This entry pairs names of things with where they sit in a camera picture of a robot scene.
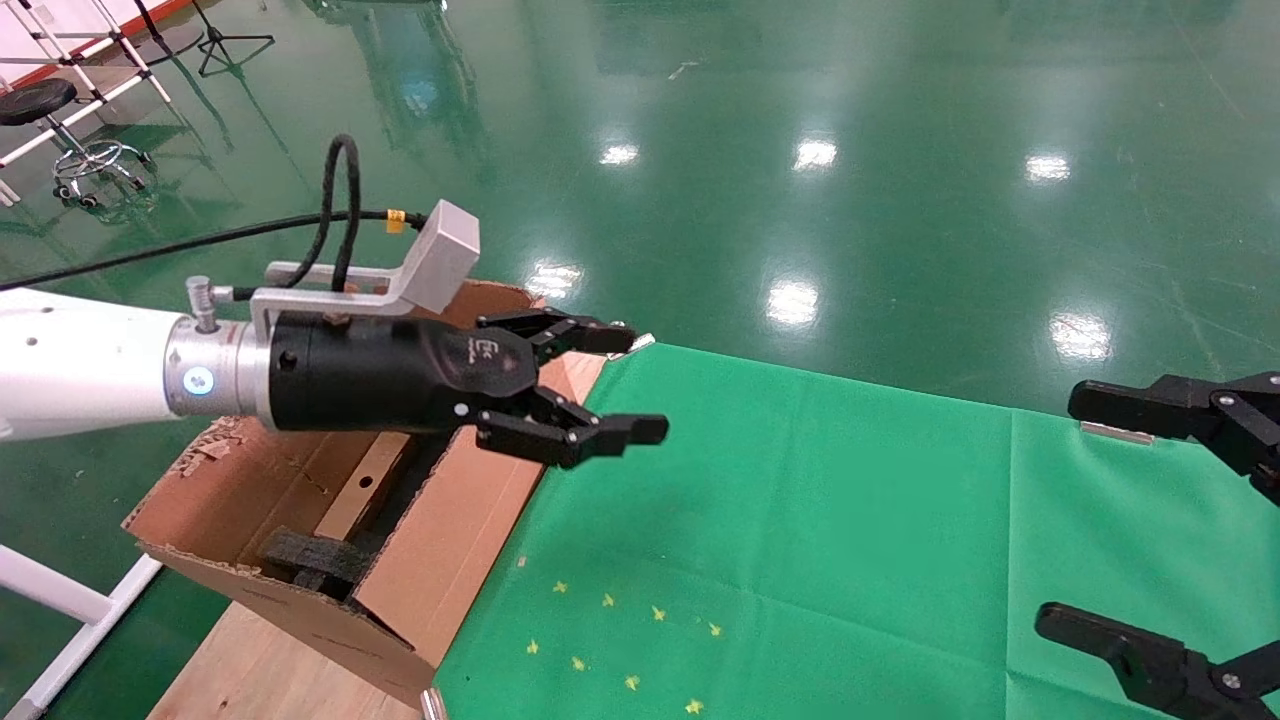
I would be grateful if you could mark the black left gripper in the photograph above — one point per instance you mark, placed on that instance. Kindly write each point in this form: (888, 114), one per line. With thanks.
(390, 375)

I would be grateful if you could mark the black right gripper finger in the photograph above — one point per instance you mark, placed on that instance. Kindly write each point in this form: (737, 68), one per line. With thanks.
(1180, 680)
(1200, 410)

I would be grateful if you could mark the large open cardboard carton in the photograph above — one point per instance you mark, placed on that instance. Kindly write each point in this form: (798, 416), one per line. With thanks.
(440, 560)

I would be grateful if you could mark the black foam block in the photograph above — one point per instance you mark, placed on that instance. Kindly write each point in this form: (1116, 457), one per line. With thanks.
(305, 555)

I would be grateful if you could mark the large green tablecloth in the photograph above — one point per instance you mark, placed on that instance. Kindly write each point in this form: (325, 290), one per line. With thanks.
(850, 520)

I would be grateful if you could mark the black tripod stand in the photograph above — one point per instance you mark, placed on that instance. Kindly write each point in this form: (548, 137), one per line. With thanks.
(213, 38)

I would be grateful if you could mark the black round swivel stool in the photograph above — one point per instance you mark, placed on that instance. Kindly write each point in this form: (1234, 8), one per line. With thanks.
(35, 100)

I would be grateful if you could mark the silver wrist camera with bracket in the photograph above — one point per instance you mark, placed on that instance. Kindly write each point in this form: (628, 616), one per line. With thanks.
(440, 255)

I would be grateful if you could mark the white pipe rack frame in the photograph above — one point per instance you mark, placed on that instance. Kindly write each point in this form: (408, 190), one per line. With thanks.
(110, 95)

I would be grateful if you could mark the white pipe table frame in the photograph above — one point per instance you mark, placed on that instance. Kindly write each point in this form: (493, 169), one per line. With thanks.
(60, 595)

